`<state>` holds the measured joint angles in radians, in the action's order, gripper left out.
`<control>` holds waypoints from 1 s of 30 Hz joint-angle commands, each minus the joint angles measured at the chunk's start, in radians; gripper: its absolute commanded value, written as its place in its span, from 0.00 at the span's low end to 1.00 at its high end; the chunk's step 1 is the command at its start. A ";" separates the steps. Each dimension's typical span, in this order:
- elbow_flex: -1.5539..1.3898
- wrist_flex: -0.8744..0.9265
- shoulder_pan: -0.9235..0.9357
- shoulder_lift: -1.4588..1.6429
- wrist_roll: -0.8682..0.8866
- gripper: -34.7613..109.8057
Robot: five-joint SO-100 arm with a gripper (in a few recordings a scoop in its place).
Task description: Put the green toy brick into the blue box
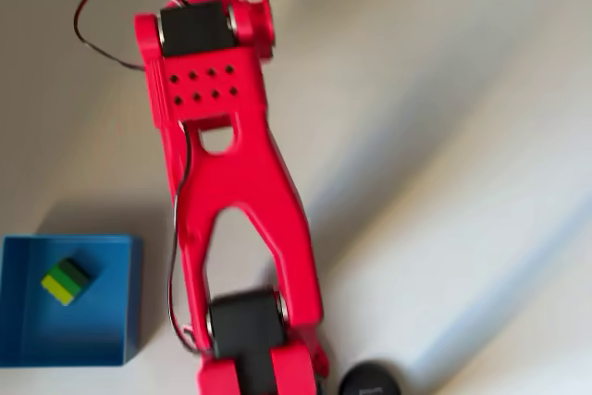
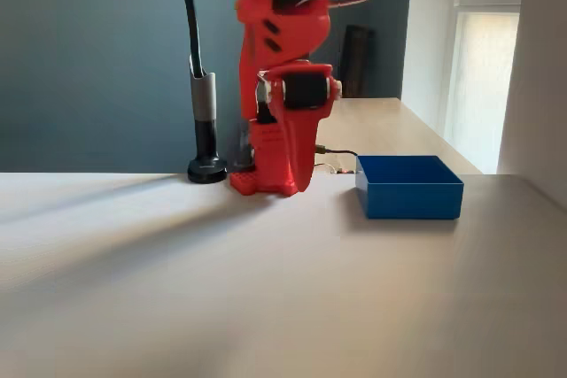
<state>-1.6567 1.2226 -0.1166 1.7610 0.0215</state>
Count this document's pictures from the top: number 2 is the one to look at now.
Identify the blue plastic box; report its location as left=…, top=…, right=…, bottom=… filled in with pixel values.
left=354, top=155, right=465, bottom=220

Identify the small circuit board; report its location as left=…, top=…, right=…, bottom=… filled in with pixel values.
left=315, top=164, right=358, bottom=175

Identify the light wooden desk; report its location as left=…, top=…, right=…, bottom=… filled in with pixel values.
left=315, top=96, right=484, bottom=175

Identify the dark leaning board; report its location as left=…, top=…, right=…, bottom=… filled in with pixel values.
left=338, top=23, right=377, bottom=99

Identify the black gooseneck stand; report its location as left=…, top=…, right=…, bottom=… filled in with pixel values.
left=175, top=0, right=229, bottom=184

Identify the bright window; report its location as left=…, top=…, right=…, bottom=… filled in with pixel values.
left=445, top=5, right=522, bottom=174

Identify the black usb cable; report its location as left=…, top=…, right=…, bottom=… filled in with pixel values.
left=315, top=144, right=359, bottom=162

